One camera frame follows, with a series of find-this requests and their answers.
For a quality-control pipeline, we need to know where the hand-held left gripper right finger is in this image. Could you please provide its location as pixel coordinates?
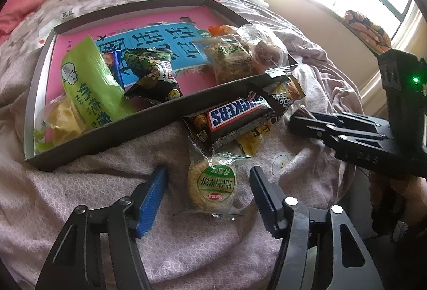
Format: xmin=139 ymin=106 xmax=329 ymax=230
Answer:
xmin=248 ymin=165 xmax=385 ymax=290

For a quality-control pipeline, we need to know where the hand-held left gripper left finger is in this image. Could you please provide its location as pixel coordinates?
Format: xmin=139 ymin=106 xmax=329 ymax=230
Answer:
xmin=43 ymin=165 xmax=169 ymax=290

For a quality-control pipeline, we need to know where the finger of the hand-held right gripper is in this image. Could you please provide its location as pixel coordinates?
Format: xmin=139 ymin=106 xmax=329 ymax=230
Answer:
xmin=288 ymin=111 xmax=392 ymax=152

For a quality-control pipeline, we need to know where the round biscuit packet green label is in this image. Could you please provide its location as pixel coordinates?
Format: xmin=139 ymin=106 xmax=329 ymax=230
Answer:
xmin=172 ymin=140 xmax=255 ymax=219

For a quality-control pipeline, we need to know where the brown chocolate bar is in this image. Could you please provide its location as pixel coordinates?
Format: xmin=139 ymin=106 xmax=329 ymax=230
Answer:
xmin=182 ymin=91 xmax=278 ymax=155

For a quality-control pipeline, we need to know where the dark grey cardboard box tray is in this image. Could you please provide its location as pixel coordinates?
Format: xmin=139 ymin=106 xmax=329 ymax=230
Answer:
xmin=24 ymin=0 xmax=299 ymax=172

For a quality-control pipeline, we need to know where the round pastry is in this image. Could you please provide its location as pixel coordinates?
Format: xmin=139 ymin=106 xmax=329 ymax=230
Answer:
xmin=234 ymin=23 xmax=289 ymax=72

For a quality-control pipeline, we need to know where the clear pastry packet green label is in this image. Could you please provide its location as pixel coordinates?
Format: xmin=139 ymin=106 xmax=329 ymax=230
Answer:
xmin=192 ymin=35 xmax=258 ymax=84

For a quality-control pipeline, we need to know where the green black snack packet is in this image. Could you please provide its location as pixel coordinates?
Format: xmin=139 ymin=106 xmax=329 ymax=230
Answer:
xmin=124 ymin=47 xmax=183 ymax=107

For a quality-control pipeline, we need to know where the orange cracker packet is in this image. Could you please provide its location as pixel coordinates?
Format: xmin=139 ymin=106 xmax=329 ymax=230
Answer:
xmin=208 ymin=24 xmax=238 ymax=39

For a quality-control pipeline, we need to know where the light green snack packet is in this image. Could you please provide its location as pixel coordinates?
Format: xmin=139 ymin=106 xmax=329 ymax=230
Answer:
xmin=33 ymin=35 xmax=137 ymax=155

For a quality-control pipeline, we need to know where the blue cookie packet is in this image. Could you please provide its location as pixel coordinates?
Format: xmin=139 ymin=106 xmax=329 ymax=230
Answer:
xmin=107 ymin=51 xmax=126 ymax=91

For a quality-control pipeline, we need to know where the person's right hand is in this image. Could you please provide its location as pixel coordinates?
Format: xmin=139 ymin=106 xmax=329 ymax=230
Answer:
xmin=389 ymin=175 xmax=427 ymax=234

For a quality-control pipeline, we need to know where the small dark chocolate bar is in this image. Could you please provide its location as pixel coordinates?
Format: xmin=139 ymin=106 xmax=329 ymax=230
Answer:
xmin=248 ymin=74 xmax=306 ymax=117

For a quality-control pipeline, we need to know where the yellow snack packet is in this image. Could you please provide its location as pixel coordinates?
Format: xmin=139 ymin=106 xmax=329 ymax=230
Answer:
xmin=274 ymin=77 xmax=306 ymax=100
xmin=235 ymin=122 xmax=271 ymax=157

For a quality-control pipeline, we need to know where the floral lilac bed quilt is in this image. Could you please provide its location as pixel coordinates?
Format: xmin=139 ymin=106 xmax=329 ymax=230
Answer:
xmin=0 ymin=0 xmax=367 ymax=290

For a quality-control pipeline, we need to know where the orange patterned cloth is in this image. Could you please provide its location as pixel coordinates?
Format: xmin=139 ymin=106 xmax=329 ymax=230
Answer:
xmin=343 ymin=9 xmax=393 ymax=54

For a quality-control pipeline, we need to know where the pink book with blue title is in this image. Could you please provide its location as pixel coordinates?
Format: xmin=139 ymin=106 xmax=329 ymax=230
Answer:
xmin=43 ymin=6 xmax=241 ymax=104

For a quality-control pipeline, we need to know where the pink quilt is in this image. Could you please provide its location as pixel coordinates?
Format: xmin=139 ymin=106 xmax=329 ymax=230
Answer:
xmin=0 ymin=0 xmax=48 ymax=44

